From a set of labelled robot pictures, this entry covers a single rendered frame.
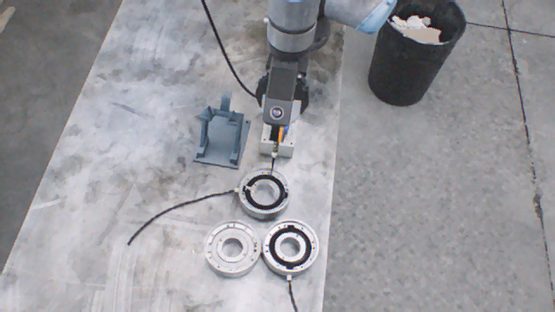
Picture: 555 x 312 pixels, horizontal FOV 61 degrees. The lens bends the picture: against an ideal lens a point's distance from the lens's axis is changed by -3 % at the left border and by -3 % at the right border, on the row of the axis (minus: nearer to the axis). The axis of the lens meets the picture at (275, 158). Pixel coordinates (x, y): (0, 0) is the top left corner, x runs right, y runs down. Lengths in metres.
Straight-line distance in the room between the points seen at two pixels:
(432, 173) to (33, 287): 1.58
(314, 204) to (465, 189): 1.19
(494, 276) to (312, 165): 1.12
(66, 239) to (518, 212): 1.71
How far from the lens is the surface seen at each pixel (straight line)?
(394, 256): 1.88
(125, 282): 0.96
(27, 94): 2.37
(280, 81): 0.80
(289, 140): 1.02
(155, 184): 1.03
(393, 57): 2.03
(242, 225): 0.94
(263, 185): 0.99
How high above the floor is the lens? 1.69
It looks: 58 degrees down
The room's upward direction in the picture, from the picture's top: 6 degrees clockwise
